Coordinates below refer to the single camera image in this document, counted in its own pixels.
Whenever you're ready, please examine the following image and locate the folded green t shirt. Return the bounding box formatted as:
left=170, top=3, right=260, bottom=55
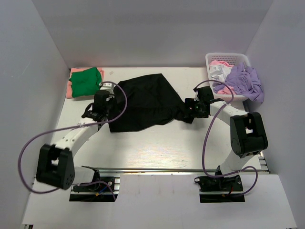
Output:
left=69, top=67, right=102, bottom=98

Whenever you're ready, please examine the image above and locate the white plastic laundry basket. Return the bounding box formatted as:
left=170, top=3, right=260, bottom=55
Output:
left=205, top=52, right=251, bottom=102

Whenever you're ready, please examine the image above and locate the white t shirt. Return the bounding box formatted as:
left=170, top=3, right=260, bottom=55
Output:
left=210, top=64, right=232, bottom=83

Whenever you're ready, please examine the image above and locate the pink t shirt in basket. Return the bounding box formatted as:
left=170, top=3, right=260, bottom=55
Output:
left=209, top=60, right=233, bottom=94

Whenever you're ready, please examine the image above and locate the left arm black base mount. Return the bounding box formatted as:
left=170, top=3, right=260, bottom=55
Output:
left=71, top=173, right=120, bottom=194

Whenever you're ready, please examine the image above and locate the purple t shirt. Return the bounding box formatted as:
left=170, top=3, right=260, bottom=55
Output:
left=225, top=63, right=264, bottom=103

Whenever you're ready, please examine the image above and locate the black t shirt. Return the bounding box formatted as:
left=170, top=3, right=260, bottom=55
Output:
left=109, top=73, right=194, bottom=133

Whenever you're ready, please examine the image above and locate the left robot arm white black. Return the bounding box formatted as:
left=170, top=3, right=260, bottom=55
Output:
left=36, top=83, right=116, bottom=190

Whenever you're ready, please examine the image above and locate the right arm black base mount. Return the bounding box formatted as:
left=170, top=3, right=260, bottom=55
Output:
left=194, top=175, right=243, bottom=192

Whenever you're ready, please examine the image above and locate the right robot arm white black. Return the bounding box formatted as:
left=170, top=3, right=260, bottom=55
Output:
left=185, top=86, right=268, bottom=190

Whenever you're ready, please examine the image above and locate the folded salmon pink t shirt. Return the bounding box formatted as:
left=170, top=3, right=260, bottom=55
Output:
left=66, top=67, right=104, bottom=99

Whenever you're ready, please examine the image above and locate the aluminium rail at table edge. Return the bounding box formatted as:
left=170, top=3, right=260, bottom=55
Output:
left=94, top=156, right=270, bottom=174

